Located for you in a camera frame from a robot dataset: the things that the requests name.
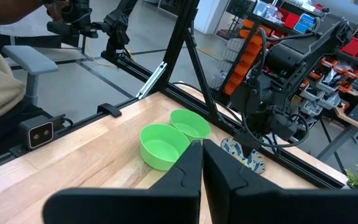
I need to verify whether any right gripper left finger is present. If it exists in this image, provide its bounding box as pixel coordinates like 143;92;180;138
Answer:
42;140;203;224

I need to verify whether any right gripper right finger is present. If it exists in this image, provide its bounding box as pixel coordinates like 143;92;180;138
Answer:
203;139;358;224

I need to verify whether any silver aluminium bar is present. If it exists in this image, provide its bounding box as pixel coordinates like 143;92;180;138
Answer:
135;61;168;100

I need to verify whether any person's forearm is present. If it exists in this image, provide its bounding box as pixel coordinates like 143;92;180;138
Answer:
0;0;54;26

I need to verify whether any blue yellow patterned ceramic bowl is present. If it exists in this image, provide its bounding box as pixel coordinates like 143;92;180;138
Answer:
220;137;266;175

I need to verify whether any person's hand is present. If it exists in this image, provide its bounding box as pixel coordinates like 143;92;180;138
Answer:
45;0;71;22

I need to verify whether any grey chair armrest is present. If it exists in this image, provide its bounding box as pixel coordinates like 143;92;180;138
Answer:
1;45;58;108

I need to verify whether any green plastic bowl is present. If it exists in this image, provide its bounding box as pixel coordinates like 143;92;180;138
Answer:
139;123;191;172
169;108;212;143

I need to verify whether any clear plastic box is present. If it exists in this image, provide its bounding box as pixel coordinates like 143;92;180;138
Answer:
253;0;279;18

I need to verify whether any black stereo camera box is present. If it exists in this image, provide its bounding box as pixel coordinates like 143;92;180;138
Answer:
19;114;67;151

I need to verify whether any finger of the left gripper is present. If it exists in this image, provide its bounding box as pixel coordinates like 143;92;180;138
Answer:
234;133;260;158

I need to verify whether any rack of orange bins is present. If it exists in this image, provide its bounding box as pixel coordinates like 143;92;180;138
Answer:
221;18;265;97

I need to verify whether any black frame clip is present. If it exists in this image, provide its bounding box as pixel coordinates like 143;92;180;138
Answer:
96;103;123;118

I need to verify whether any wooden workbench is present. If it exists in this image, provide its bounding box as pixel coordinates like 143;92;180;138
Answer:
334;104;358;139

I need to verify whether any blue box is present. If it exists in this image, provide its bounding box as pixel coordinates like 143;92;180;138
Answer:
293;12;316;34

